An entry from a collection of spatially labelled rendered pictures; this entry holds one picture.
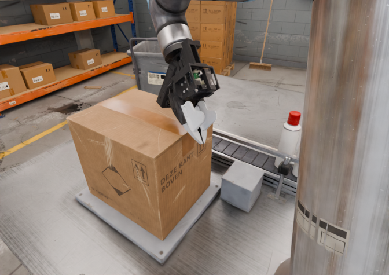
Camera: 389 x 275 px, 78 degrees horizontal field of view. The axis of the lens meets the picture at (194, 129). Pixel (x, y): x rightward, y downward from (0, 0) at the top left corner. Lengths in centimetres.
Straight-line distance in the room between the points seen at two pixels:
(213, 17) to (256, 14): 150
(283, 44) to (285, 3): 71
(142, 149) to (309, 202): 37
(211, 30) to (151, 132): 344
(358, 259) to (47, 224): 76
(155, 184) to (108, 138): 15
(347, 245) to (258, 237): 54
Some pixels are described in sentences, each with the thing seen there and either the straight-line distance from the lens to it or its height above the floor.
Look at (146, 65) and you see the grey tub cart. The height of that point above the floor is 66.
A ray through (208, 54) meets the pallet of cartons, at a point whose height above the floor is 43.
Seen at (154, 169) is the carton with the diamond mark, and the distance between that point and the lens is 50.
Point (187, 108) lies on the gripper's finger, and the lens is 50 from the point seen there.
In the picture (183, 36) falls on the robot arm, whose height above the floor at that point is 132.
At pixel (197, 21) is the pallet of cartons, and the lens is 398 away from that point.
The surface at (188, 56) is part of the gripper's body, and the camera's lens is 51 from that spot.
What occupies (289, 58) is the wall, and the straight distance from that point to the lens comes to 521.
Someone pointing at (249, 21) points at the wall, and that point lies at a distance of 525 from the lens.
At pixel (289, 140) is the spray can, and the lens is 78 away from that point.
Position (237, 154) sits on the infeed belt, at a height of 88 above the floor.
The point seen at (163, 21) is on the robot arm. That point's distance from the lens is 56.
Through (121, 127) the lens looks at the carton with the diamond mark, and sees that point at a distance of 59.
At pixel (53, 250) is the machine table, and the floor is 83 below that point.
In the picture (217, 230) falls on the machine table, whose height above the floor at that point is 83.
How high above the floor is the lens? 141
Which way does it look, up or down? 31 degrees down
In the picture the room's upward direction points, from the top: straight up
